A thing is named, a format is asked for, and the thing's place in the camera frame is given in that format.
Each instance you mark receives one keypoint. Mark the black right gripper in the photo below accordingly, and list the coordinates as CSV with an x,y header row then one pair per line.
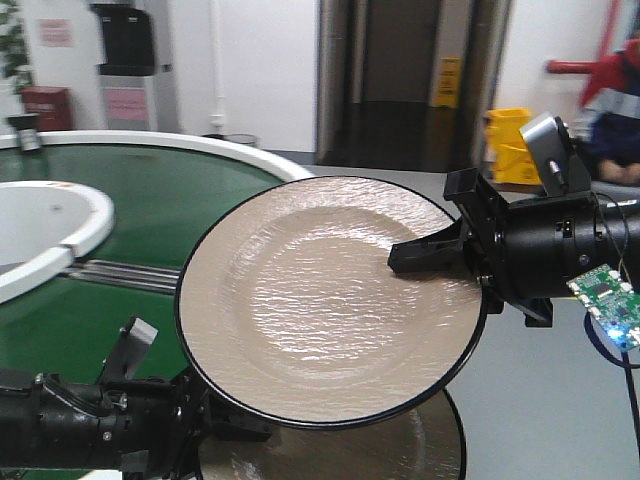
x,y
531,247

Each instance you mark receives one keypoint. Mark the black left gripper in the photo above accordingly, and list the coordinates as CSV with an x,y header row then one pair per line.
x,y
156,426

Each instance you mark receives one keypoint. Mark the beige plate black rim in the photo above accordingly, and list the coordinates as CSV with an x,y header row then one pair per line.
x,y
287,306

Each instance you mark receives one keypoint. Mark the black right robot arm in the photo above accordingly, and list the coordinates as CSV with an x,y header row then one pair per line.
x,y
618,245

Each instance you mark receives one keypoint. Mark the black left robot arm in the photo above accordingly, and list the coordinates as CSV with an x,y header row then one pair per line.
x,y
49,424

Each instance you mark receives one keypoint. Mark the yellow mop bucket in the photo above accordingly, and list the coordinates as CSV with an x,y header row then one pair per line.
x,y
513,162

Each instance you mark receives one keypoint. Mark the steel conveyor rollers right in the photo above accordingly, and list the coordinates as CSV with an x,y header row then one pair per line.
x,y
140,277

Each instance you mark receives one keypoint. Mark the green circuit board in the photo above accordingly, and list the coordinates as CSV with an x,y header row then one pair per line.
x,y
611,302

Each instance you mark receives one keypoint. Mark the beige plate left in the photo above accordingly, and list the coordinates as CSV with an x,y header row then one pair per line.
x,y
427,442

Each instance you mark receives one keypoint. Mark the person in red jacket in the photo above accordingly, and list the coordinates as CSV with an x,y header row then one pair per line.
x,y
606,129

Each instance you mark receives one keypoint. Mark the green conveyor belt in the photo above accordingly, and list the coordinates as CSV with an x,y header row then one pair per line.
x,y
164,199

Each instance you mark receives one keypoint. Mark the red fire equipment box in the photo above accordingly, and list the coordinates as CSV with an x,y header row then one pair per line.
x,y
51,104

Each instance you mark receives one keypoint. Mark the black water dispenser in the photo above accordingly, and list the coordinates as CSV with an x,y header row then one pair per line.
x,y
136,78

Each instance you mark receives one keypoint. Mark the green potted plant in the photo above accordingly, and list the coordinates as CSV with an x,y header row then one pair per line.
x,y
16,67

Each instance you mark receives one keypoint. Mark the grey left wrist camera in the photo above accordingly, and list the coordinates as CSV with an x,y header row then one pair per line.
x,y
130,349

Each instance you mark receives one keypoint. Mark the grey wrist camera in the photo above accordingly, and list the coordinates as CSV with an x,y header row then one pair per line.
x,y
130,349
560,169

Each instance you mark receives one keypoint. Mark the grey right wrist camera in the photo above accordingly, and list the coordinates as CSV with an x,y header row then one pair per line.
x,y
560,169

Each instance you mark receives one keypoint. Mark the black sensor bracket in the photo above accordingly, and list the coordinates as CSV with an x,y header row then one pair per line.
x,y
26,127

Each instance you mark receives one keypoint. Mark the pink wall notice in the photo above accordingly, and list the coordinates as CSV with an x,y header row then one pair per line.
x,y
55,33

